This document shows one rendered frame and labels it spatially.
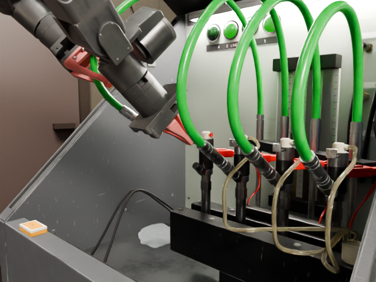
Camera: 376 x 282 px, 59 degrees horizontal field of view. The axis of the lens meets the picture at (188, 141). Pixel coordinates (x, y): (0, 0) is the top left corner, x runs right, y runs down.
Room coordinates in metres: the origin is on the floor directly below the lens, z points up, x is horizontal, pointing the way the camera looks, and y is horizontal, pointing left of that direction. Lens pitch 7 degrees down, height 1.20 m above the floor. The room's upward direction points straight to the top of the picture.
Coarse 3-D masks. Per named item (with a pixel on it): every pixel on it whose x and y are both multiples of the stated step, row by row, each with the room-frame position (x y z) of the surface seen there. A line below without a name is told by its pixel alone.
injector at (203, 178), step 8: (200, 152) 0.61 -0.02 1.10; (200, 160) 0.61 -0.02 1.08; (208, 160) 0.61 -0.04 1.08; (200, 168) 0.60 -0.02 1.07; (208, 168) 0.61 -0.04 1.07; (208, 176) 0.61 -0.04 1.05; (208, 184) 0.61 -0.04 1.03; (208, 192) 0.61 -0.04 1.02; (208, 200) 0.61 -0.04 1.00; (208, 208) 0.61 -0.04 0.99
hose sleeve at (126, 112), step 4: (124, 108) 0.62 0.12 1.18; (128, 108) 0.63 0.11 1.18; (120, 112) 0.62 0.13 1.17; (124, 112) 0.62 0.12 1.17; (128, 112) 0.63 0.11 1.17; (132, 112) 0.63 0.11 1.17; (128, 116) 0.63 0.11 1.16; (132, 116) 0.63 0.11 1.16; (136, 116) 0.63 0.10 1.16; (132, 120) 0.63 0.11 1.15
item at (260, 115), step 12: (132, 0) 0.63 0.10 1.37; (228, 0) 0.72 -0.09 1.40; (120, 12) 0.62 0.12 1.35; (240, 12) 0.74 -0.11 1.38; (252, 48) 0.76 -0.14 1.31; (96, 60) 0.60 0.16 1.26; (96, 72) 0.60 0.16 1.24; (96, 84) 0.61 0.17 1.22; (108, 96) 0.61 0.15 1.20; (120, 108) 0.62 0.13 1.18
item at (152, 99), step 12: (144, 84) 0.51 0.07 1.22; (156, 84) 0.52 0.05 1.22; (168, 84) 0.58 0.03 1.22; (132, 96) 0.51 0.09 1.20; (144, 96) 0.51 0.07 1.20; (156, 96) 0.52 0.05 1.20; (168, 96) 0.54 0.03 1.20; (144, 108) 0.52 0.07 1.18; (156, 108) 0.52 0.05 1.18; (144, 120) 0.53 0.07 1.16; (156, 120) 0.51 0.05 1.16; (144, 132) 0.52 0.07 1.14
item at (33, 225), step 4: (24, 224) 0.59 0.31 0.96; (28, 224) 0.59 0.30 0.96; (32, 224) 0.59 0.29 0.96; (36, 224) 0.59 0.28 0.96; (40, 224) 0.59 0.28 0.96; (20, 228) 0.59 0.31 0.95; (32, 228) 0.57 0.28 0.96; (24, 232) 0.58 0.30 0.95; (28, 232) 0.57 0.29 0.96; (36, 232) 0.57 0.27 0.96; (40, 232) 0.58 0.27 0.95; (44, 232) 0.58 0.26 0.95; (32, 236) 0.57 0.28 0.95
